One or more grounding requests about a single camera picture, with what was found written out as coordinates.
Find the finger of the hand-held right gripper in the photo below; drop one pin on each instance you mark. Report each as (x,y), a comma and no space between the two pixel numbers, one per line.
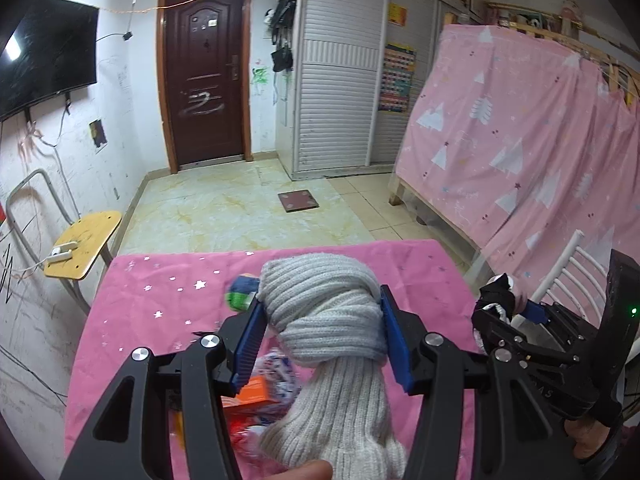
(537,312)
(500,330)

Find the yellow poster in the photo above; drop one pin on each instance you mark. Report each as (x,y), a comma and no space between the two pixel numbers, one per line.
(397,14)

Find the white power strip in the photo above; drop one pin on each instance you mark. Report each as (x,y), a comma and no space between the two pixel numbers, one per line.
(62,251)

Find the pink tree print sheet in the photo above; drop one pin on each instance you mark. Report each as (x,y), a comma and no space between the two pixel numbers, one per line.
(500,110)

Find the white slatted chair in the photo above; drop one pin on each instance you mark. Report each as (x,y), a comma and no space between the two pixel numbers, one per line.
(567,260)

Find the yellow seat metal chair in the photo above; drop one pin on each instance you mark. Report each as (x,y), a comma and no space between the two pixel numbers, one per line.
(85,245)

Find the white slatted wardrobe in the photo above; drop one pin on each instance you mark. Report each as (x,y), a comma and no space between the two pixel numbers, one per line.
(340,85)

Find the wall socket hole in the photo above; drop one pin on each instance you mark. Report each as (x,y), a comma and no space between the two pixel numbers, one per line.
(98,135)

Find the brown bathroom scale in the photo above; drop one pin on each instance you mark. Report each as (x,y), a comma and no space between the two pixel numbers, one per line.
(299,201)

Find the black handbag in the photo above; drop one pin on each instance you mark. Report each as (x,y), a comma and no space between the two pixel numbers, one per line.
(281,59)

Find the black hanging bags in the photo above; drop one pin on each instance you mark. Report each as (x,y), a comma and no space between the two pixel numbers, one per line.
(282,10)

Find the colourful grid poster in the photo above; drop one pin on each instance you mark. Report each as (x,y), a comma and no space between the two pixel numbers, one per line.
(397,80)

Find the black wall television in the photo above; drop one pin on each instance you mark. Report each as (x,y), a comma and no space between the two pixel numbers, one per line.
(45,60)

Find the dark brown door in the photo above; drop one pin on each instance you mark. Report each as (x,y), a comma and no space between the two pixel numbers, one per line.
(205,70)

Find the black and white sock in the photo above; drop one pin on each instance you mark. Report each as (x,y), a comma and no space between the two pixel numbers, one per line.
(495,295)

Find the person's right hand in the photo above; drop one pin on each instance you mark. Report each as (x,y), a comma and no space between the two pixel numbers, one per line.
(585,440)

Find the pink star tablecloth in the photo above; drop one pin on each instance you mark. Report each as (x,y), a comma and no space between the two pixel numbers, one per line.
(165,310)

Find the orange cardboard box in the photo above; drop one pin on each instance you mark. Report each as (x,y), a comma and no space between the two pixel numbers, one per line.
(255,392)

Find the patterned plastic bag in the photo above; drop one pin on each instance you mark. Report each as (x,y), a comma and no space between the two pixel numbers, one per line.
(277,367)

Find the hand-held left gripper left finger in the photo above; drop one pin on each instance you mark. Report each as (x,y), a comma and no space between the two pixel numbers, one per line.
(250,340)

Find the person's left hand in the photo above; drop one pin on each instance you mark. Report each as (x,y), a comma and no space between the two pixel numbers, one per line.
(305,471)

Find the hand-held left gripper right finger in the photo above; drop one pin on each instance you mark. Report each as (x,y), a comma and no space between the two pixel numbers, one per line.
(395,345)

